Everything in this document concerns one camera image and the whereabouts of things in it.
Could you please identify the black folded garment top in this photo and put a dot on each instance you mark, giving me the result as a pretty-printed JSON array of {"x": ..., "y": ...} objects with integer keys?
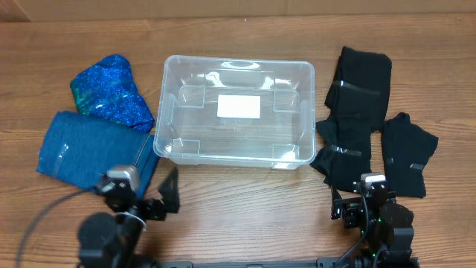
[{"x": 361, "y": 86}]

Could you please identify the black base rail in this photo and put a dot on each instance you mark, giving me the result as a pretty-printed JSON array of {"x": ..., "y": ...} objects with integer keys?
[{"x": 325, "y": 262}]

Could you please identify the blue denim jeans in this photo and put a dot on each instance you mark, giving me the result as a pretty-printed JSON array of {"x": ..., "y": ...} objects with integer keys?
[{"x": 78, "y": 148}]

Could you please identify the sparkly blue garment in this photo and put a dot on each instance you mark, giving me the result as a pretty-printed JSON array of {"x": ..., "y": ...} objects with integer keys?
[{"x": 107, "y": 90}]

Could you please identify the clear plastic storage bin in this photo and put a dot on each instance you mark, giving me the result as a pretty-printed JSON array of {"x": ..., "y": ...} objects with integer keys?
[{"x": 188, "y": 131}]

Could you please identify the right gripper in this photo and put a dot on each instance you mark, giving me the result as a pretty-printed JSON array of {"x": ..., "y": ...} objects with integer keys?
[{"x": 349, "y": 210}]

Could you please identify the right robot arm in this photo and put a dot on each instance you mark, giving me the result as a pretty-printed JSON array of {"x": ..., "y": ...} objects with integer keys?
[{"x": 386, "y": 231}]

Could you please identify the black garment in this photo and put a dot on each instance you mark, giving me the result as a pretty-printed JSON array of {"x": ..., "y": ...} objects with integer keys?
[
  {"x": 361, "y": 86},
  {"x": 346, "y": 153},
  {"x": 406, "y": 149}
]

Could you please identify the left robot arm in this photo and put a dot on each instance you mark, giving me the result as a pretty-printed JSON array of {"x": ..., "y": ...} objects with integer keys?
[{"x": 109, "y": 240}]

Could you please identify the white label in bin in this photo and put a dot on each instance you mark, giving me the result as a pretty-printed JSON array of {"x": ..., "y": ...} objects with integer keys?
[{"x": 238, "y": 106}]

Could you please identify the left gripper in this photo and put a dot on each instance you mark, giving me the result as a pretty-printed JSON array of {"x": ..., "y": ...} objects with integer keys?
[{"x": 172, "y": 199}]

